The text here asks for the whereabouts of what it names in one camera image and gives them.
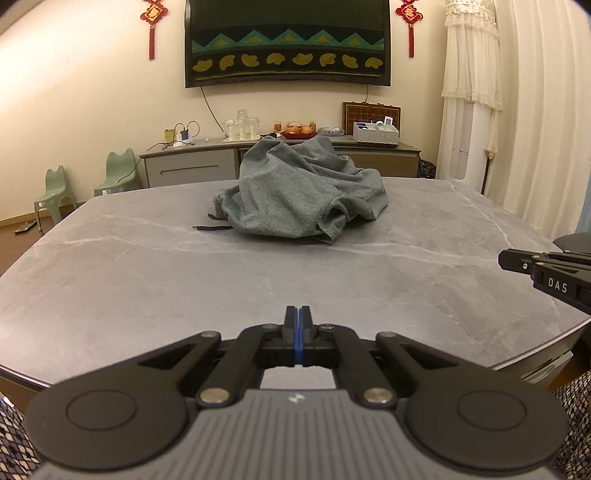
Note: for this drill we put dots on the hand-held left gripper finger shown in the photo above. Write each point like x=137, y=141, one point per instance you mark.
x=301, y=348
x=295, y=348

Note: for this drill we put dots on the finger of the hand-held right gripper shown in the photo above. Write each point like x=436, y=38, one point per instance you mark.
x=515, y=259

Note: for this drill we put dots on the grey pants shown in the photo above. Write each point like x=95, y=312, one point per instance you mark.
x=295, y=194

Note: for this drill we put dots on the black bag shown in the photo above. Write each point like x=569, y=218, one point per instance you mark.
x=427, y=169

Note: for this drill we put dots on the cream curtain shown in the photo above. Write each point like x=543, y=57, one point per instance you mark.
x=540, y=115

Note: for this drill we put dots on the grey organizer box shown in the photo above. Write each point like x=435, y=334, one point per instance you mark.
x=374, y=138

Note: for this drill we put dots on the wooden game board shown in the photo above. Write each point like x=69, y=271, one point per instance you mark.
x=369, y=112

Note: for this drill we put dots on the grey sideboard cabinet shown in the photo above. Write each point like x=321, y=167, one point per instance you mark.
x=189, y=168

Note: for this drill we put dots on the white lace cover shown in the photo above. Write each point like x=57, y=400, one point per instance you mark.
x=471, y=50

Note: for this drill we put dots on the red fruit bowl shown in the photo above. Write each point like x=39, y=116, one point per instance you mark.
x=299, y=134

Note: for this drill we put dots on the clear glass dish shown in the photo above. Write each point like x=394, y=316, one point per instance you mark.
x=330, y=131

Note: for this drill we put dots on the clear glass cup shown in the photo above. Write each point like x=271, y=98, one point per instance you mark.
x=254, y=127
x=230, y=129
x=241, y=119

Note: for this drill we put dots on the yellow cup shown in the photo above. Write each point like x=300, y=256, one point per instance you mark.
x=169, y=136

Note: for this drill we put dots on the green plastic child chair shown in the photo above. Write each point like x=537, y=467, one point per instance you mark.
x=54, y=194
x=121, y=173

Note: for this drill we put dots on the red knot ornament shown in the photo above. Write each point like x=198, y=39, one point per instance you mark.
x=408, y=11
x=151, y=11

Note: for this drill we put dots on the person's patterned clothing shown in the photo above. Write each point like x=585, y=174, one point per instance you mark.
x=14, y=438

